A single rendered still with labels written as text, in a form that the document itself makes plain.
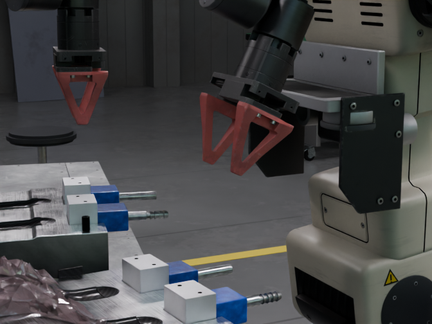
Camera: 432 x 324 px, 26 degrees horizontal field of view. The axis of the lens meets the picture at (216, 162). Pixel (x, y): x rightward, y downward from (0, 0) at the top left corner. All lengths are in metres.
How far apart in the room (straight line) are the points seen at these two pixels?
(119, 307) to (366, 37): 0.56
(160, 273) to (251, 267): 2.86
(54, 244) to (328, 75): 0.48
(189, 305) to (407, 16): 0.52
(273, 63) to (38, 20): 8.11
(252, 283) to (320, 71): 2.38
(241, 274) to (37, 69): 5.51
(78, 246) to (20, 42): 7.89
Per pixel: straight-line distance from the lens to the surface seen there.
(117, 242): 1.44
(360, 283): 1.34
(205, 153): 1.08
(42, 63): 9.04
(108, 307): 1.01
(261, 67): 1.03
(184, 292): 0.97
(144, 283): 1.05
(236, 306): 0.99
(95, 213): 1.20
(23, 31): 9.06
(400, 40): 1.28
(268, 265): 3.93
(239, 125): 1.00
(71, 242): 1.17
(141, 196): 1.34
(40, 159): 4.04
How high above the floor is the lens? 1.21
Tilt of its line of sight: 12 degrees down
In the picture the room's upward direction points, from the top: straight up
